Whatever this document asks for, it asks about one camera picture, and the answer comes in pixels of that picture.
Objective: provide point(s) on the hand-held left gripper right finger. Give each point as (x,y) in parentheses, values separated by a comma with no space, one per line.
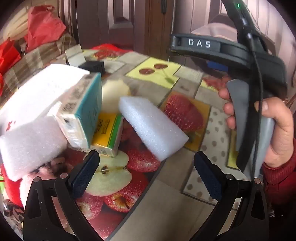
(208,176)

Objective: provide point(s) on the large white foam sheet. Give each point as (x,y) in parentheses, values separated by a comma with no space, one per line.
(30,104)

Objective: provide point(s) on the small grey box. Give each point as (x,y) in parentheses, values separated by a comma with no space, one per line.
(74,55)

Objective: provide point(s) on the brown wooden door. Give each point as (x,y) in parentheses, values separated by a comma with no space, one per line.
(120,23)

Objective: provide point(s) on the teal and white tissue pack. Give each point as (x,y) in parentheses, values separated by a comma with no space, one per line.
(85,109)

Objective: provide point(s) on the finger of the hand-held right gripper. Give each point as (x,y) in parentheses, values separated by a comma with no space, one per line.
(217,66)

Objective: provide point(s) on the small black box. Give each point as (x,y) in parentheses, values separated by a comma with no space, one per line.
(93,66)

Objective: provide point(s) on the person's right hand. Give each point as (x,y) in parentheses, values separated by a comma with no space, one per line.
(281,129)

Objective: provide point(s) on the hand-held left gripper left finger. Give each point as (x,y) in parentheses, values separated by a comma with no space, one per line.
(86,171)

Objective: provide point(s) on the red plastic bag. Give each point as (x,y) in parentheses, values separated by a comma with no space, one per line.
(44,27)

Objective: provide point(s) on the red plush apple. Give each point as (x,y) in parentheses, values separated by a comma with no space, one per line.
(12,190)

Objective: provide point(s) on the red tote bag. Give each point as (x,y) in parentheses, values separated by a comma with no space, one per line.
(8,62)

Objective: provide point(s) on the yellow and green box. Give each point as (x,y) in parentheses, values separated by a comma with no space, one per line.
(107,132)

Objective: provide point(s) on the plaid covered bench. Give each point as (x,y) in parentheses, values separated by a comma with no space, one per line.
(44,58)

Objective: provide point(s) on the red plastic packet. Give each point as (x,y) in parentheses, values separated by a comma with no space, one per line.
(108,49)

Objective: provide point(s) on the white foam block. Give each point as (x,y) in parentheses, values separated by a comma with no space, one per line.
(152,129)

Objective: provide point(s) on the person's right forearm red sleeve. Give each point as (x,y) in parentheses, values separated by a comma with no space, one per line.
(282,185)

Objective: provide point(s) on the pink plush toy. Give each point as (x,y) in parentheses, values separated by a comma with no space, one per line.
(44,172)

